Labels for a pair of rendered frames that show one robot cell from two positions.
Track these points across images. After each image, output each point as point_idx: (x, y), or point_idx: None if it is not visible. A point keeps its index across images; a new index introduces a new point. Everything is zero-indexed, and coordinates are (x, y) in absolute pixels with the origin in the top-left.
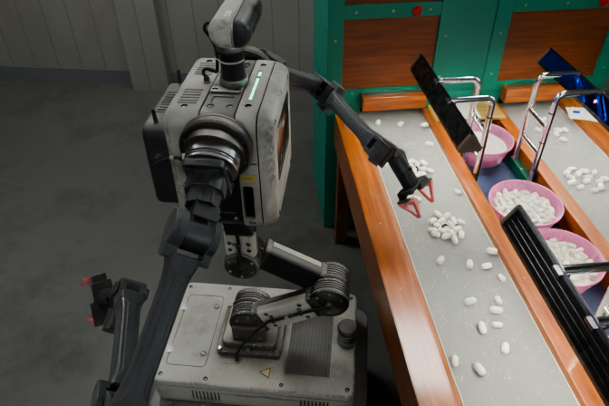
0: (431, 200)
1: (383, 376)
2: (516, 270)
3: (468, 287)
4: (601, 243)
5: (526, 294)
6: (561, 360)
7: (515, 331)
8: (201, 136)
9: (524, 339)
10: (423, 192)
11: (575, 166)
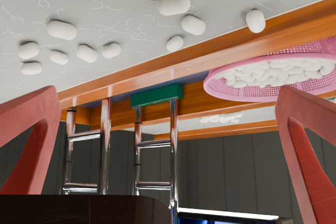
0: (280, 111)
1: None
2: (201, 61)
3: (101, 11)
4: (325, 95)
5: (151, 74)
6: (76, 96)
7: (78, 63)
8: None
9: (76, 69)
10: (335, 145)
11: None
